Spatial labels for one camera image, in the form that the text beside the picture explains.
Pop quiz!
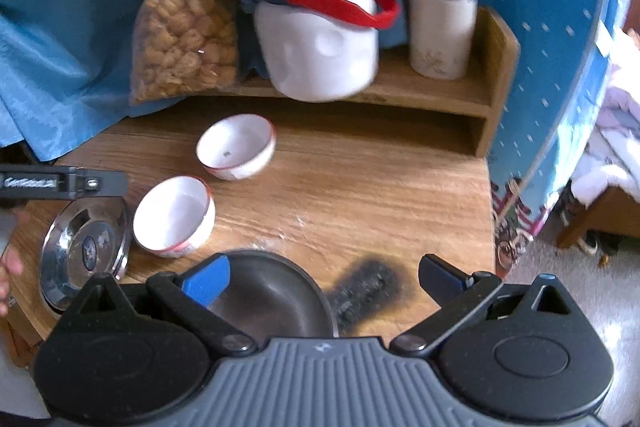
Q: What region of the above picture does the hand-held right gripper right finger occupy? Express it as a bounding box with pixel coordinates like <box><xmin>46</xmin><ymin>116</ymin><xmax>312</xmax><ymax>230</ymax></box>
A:
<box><xmin>389</xmin><ymin>253</ymin><xmax>581</xmax><ymax>356</ymax></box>

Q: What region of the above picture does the blue dotted cloth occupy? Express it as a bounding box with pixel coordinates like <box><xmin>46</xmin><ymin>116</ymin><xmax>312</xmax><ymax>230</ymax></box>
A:
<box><xmin>380</xmin><ymin>0</ymin><xmax>633</xmax><ymax>278</ymax></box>

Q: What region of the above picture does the deep steel bowl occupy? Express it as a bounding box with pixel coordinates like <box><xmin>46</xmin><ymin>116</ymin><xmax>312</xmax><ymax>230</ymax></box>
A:
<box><xmin>212</xmin><ymin>249</ymin><xmax>342</xmax><ymax>339</ymax></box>

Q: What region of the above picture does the clear bag of snacks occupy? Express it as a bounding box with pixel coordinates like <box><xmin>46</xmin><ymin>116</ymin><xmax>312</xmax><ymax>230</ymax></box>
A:
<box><xmin>127</xmin><ymin>0</ymin><xmax>242</xmax><ymax>105</ymax></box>

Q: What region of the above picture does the white bedding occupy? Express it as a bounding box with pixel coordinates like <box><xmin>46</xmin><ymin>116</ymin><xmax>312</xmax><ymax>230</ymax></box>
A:
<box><xmin>570</xmin><ymin>24</ymin><xmax>640</xmax><ymax>208</ymax></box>

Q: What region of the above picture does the wooden desk shelf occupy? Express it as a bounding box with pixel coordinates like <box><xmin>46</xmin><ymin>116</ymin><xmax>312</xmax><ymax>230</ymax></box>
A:
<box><xmin>182</xmin><ymin>6</ymin><xmax>522</xmax><ymax>158</ymax></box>

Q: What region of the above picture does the cream thermos flask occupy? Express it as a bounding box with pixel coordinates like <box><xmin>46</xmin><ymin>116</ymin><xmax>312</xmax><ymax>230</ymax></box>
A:
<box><xmin>409</xmin><ymin>0</ymin><xmax>478</xmax><ymax>81</ymax></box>

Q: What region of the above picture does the white bowl with dark mark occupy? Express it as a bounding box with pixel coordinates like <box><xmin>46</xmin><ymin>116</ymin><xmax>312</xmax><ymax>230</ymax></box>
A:
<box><xmin>196</xmin><ymin>114</ymin><xmax>277</xmax><ymax>182</ymax></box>

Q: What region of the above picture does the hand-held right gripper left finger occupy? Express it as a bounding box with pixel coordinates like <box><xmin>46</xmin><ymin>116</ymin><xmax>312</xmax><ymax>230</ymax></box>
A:
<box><xmin>70</xmin><ymin>253</ymin><xmax>257</xmax><ymax>356</ymax></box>

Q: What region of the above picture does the person's left hand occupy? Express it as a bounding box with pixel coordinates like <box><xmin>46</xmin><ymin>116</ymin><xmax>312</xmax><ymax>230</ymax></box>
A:
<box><xmin>0</xmin><ymin>249</ymin><xmax>25</xmax><ymax>315</ymax></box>

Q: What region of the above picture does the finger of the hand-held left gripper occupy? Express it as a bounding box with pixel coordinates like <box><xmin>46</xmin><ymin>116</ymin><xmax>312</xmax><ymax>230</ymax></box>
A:
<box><xmin>75</xmin><ymin>170</ymin><xmax>129</xmax><ymax>200</ymax></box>

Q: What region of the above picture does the plain white red-rimmed bowl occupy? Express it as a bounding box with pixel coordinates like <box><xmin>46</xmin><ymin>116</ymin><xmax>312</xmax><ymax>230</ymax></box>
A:
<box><xmin>132</xmin><ymin>176</ymin><xmax>217</xmax><ymax>258</ymax></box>

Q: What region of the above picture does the steel plate with ring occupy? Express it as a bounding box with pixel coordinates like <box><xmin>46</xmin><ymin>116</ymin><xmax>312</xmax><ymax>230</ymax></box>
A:
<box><xmin>39</xmin><ymin>196</ymin><xmax>134</xmax><ymax>314</ymax></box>

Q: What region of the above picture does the plain blue cloth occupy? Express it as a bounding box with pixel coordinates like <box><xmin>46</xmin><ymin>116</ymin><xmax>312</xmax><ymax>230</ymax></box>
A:
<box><xmin>0</xmin><ymin>0</ymin><xmax>406</xmax><ymax>162</ymax></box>

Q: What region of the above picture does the wooden bed frame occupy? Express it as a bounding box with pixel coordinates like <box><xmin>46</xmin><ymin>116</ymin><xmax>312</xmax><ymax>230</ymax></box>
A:
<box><xmin>556</xmin><ymin>184</ymin><xmax>640</xmax><ymax>254</ymax></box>

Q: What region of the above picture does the white jug with red handle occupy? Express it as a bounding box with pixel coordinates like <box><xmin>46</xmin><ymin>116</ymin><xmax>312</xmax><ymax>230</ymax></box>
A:
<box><xmin>247</xmin><ymin>0</ymin><xmax>402</xmax><ymax>102</ymax></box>

